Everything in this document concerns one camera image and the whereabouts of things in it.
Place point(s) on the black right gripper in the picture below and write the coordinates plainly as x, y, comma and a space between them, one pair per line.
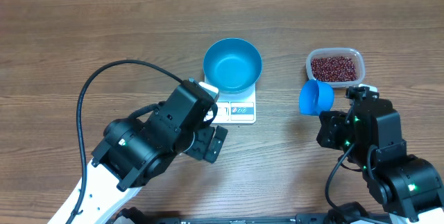
334, 123

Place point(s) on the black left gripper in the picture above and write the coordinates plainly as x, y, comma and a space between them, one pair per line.
205, 135

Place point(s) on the blue plastic measuring scoop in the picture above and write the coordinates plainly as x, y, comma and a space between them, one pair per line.
315, 97

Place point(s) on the red adzuki beans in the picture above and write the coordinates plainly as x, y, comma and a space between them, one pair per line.
334, 69

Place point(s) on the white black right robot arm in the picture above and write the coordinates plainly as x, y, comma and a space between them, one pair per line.
407, 187

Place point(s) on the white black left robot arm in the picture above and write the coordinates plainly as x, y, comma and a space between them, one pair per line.
133, 152

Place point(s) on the white digital kitchen scale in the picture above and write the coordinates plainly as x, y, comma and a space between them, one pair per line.
237, 101

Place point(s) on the teal metal bowl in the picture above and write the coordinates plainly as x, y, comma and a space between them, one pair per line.
233, 65

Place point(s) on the clear plastic food container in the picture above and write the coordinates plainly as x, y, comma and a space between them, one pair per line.
338, 51

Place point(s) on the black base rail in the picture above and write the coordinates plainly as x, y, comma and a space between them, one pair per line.
135, 216

